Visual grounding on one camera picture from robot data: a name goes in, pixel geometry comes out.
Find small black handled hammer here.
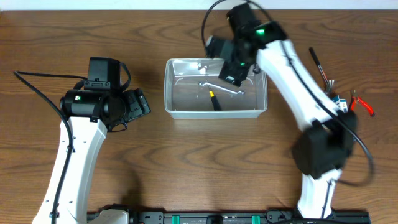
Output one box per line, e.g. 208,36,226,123
308,47,335,94

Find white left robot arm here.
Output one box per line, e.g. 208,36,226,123
33,57,150,223

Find clear plastic container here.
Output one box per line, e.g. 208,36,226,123
164,58,268,119

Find red handled pliers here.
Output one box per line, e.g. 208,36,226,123
348,90,375,117

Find yellow black screwdriver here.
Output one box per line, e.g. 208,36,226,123
208,87,222,111

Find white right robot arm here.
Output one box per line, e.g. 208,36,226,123
205,1,357,219

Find silver double ended wrench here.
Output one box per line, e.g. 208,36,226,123
198,82,245,95

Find blue white cardboard box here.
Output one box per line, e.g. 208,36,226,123
332,95,349,113

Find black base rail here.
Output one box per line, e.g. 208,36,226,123
86,203,371,224

